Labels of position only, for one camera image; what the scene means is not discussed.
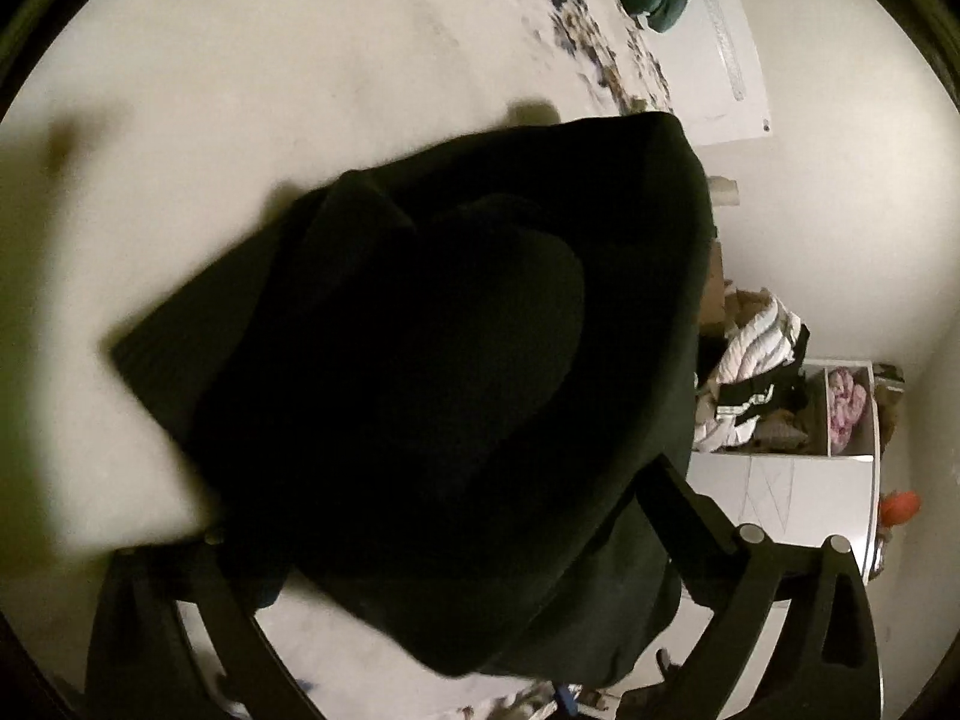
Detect black lion print sweater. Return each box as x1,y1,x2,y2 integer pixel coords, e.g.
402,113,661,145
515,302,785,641
110,112,713,686

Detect floral bed blanket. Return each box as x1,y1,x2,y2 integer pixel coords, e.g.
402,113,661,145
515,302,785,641
2,0,672,688

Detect cardboard box by wall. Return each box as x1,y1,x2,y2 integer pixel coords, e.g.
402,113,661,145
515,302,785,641
698,241,737,337

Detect white bed headboard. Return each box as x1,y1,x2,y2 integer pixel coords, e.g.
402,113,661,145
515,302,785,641
644,0,773,146

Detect white wardrobe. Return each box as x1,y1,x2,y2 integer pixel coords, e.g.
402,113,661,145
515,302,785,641
598,354,887,691

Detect pile of clothes on chair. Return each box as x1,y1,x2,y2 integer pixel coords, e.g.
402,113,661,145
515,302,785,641
693,288,811,454

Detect orange object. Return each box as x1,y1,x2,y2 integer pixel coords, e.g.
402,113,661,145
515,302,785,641
878,491,923,528

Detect pink clothes in shelf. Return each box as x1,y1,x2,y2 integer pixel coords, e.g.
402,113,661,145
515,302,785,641
827,367,867,455

